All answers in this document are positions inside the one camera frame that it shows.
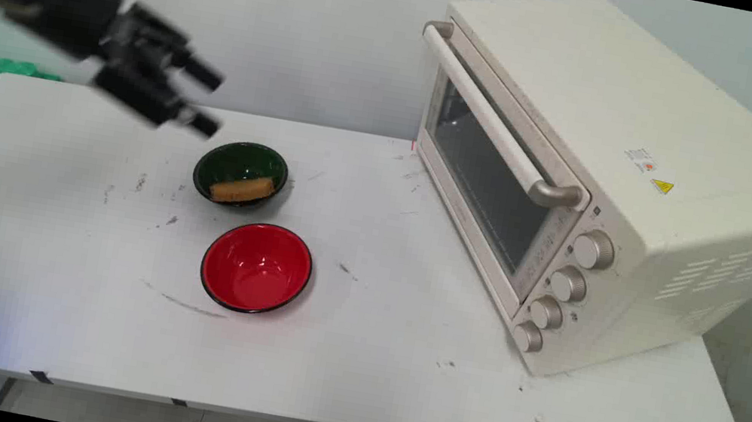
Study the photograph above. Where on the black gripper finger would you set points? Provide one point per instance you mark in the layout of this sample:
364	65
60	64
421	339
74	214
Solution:
170	50
150	98

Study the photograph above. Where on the dark green bowl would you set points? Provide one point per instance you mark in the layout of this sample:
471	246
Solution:
238	165

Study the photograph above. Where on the brown bread piece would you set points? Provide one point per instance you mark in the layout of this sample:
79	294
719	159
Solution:
241	189

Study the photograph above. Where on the red bowl with black rim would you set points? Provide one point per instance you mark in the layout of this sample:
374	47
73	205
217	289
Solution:
256	267

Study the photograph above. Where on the black tape strip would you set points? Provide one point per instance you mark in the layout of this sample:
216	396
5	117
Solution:
179	403
41	376

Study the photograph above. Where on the large silver oven knob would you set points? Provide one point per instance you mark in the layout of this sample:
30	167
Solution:
593	249

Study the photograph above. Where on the yellow warning sticker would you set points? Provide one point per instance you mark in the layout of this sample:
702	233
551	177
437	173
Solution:
661	186

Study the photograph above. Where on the cream toaster oven body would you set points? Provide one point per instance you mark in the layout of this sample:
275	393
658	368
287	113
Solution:
664	175

